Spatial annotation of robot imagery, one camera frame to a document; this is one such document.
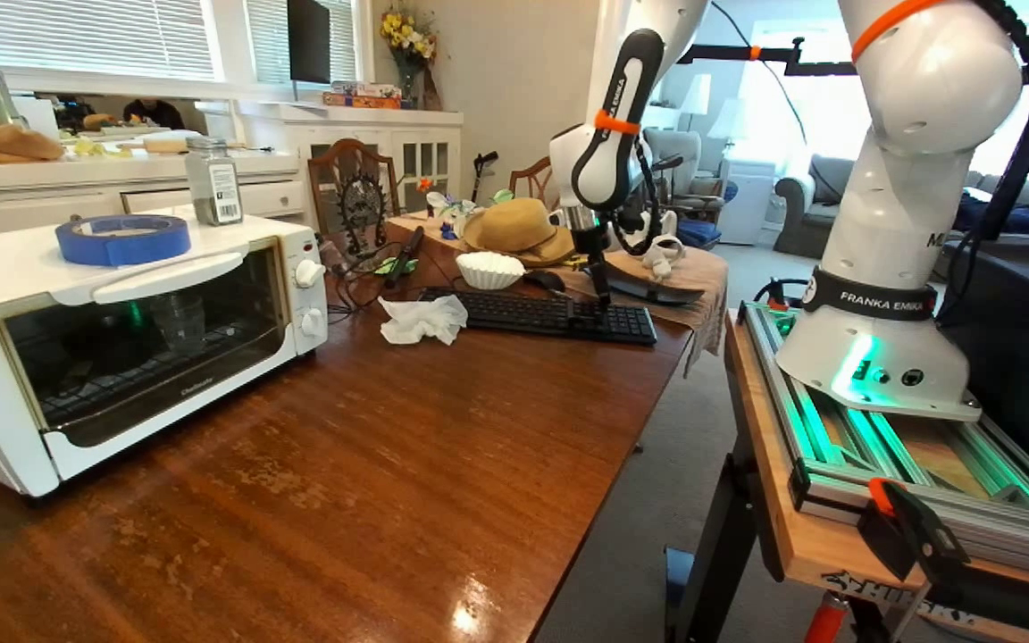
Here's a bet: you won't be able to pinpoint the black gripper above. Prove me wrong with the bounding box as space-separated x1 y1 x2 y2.
565 195 615 319

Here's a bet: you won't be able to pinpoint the flat black case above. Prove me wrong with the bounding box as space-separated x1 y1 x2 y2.
605 259 709 312

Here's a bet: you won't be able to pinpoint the black computer keyboard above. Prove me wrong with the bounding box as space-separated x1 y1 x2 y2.
446 287 660 348

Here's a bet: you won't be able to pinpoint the white handheld controllers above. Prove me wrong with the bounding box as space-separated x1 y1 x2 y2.
634 207 695 287

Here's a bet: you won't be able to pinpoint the brown stuffed toy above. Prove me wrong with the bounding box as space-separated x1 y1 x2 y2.
460 191 578 268

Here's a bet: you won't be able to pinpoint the white fluted bowl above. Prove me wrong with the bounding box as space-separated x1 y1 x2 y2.
454 250 528 296

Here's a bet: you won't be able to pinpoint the brown wooden chair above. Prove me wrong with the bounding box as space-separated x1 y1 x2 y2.
509 153 559 207

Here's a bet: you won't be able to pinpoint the crumpled white tissue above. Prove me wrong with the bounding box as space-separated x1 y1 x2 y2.
377 293 471 348

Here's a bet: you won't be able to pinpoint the grey armchair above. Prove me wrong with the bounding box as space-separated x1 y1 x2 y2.
771 153 851 259

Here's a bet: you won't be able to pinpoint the white cabinet with glass doors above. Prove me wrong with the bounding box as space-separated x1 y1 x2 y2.
277 102 468 218

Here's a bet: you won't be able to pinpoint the ornate dark wooden chair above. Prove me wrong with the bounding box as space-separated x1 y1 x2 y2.
303 137 403 259

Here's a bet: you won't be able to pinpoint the yellow flowers in vase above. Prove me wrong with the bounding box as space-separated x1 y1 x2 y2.
377 3 443 113

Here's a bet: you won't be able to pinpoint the workbench with aluminium rails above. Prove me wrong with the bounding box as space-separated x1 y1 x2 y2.
668 296 1029 643

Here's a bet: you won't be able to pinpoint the black monitor screen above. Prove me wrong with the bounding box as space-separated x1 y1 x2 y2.
287 0 337 84

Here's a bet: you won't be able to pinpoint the clear glass jar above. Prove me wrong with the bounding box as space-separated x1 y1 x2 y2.
183 137 248 229

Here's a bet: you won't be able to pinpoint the blue tape roll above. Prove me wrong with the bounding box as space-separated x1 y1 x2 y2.
53 209 197 268

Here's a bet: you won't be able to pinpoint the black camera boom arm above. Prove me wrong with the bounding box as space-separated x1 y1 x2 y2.
671 32 865 77

